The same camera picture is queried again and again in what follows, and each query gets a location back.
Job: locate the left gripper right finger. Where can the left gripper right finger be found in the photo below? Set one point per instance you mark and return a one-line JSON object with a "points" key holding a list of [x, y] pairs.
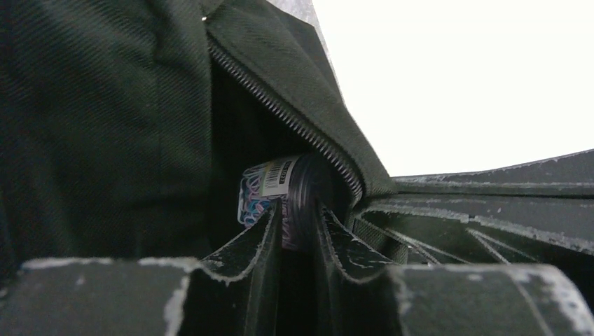
{"points": [[355, 292]]}

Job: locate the black student backpack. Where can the black student backpack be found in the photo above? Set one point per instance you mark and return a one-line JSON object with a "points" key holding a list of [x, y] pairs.
{"points": [[125, 125]]}

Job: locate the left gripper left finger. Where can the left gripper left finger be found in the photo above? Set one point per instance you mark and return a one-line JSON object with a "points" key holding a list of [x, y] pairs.
{"points": [[234, 290]]}

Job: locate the clear round glitter jar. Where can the clear round glitter jar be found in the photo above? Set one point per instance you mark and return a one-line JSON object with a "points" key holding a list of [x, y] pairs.
{"points": [[298, 182]]}

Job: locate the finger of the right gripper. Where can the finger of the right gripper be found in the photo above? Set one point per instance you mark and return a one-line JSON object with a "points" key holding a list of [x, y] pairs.
{"points": [[536, 212]]}

